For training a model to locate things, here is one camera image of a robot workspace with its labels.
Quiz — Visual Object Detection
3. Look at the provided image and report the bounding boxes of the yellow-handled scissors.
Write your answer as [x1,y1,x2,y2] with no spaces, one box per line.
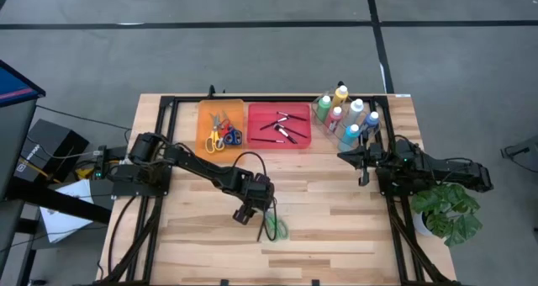
[204,113,226,155]

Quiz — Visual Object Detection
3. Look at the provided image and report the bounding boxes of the black aluminium rig frame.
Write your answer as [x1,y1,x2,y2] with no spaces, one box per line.
[94,83,463,286]

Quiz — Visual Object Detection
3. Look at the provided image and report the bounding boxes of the clear plastic container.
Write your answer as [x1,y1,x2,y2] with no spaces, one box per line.
[309,85,382,151]

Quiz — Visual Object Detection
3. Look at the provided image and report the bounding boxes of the red paint bottle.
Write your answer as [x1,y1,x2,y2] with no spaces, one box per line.
[325,106,343,134]

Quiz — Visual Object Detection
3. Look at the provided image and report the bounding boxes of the black equipment box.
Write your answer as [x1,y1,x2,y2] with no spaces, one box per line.
[13,118,91,184]

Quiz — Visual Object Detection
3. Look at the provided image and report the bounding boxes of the white paper sheet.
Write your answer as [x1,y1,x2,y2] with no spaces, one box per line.
[39,178,97,245]

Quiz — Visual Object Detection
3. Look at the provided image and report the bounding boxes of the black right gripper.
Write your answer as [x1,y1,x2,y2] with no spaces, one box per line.
[336,135,384,188]

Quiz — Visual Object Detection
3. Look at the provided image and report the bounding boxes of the green paint bottle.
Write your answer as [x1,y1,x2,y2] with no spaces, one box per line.
[315,95,332,124]

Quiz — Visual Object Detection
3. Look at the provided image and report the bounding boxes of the black marker pen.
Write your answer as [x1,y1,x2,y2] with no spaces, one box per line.
[259,117,289,131]

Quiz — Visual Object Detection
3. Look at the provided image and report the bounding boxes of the yellow paint bottle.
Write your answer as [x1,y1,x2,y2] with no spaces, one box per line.
[330,85,349,110]

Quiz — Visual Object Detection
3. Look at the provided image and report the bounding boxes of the white paint bottle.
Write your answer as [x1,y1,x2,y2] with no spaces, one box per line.
[342,98,365,130]

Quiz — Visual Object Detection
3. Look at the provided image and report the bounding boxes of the teal paint bottle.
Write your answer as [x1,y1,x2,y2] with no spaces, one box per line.
[338,124,361,152]

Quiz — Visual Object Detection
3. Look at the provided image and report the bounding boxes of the red-handled scissors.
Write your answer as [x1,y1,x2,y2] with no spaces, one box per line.
[220,110,235,136]

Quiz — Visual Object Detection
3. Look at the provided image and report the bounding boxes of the dark blue paint bottle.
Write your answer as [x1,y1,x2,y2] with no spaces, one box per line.
[359,111,381,138]

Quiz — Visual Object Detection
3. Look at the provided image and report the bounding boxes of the thick black hose cable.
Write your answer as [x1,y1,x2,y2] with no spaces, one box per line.
[107,194,139,275]

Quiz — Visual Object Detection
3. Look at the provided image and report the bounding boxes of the blue-handled scissors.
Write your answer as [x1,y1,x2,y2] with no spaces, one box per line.
[221,124,244,147]

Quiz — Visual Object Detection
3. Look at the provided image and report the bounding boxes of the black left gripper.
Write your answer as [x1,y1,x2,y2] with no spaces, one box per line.
[232,172,277,226]

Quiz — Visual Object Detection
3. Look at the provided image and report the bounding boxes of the pink-red translucent plastic tray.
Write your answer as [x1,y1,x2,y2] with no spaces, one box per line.
[245,102,313,151]

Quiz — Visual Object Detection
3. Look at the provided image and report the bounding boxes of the green potted plant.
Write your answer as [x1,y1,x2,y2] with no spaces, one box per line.
[409,183,484,249]

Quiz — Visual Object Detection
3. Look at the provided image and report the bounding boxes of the blue screen monitor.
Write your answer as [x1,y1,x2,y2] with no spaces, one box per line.
[0,59,47,203]

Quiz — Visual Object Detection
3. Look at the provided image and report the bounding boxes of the orange translucent plastic tray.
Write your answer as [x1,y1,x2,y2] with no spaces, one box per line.
[193,98,245,162]

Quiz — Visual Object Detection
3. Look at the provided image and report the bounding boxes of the grey stand leg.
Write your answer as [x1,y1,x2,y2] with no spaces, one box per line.
[499,134,538,160]

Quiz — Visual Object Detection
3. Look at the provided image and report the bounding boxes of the green-handled scissors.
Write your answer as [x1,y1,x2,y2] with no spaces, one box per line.
[261,209,290,242]

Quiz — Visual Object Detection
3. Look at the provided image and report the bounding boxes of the black stand beam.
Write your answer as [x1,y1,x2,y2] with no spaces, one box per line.
[0,177,113,226]

